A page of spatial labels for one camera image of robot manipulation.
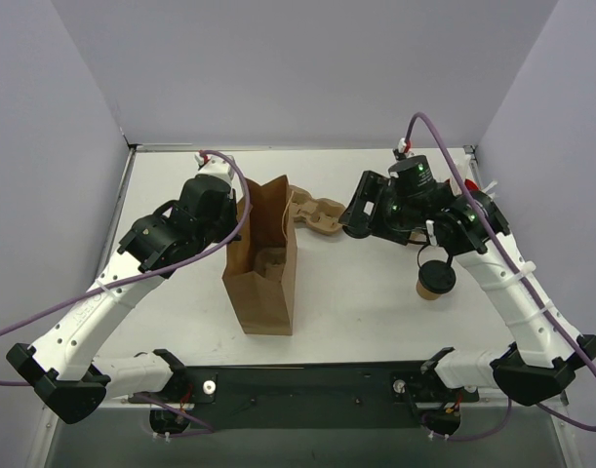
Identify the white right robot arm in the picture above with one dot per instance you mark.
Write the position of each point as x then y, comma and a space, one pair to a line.
546, 351

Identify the red plastic cup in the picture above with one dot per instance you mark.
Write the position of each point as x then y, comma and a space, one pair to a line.
470, 185

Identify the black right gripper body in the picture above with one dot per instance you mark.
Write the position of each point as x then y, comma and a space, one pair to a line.
368, 196

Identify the white wrapped straws bundle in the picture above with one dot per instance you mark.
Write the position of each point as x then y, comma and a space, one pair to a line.
463, 166

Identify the brown paper coffee cup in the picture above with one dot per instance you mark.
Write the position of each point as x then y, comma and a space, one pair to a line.
430, 290

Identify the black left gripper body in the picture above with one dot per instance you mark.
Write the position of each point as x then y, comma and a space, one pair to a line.
224, 220

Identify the brown paper bag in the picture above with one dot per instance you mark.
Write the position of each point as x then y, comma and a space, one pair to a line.
262, 306

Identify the black plastic cup lid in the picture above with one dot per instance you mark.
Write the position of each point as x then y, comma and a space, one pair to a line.
438, 270

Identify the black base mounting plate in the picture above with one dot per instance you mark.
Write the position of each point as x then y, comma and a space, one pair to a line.
381, 395

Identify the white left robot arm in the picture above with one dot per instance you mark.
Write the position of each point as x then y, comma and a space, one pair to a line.
63, 366

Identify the brown pulp cup carrier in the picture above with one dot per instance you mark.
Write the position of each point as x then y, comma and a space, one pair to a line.
269, 263
321, 215

